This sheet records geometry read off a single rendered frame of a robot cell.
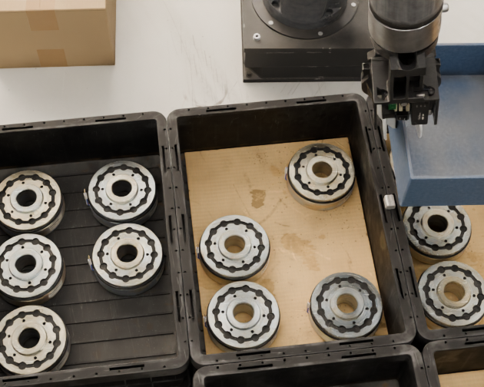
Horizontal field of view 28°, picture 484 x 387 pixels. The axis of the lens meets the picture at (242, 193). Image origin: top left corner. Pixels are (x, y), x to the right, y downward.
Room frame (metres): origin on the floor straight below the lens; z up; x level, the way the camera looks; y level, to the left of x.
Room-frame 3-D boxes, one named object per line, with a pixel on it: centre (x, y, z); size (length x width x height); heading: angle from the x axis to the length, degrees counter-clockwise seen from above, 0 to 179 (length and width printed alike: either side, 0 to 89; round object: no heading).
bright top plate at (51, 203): (0.67, 0.32, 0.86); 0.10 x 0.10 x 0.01
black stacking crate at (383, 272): (0.62, -0.06, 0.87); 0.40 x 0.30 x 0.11; 9
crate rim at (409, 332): (0.62, -0.06, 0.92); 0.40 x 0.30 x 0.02; 9
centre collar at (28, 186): (0.67, 0.32, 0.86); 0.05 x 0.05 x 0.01
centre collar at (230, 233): (0.61, 0.01, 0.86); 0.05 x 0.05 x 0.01
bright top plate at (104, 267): (0.59, 0.16, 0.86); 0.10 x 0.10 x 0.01
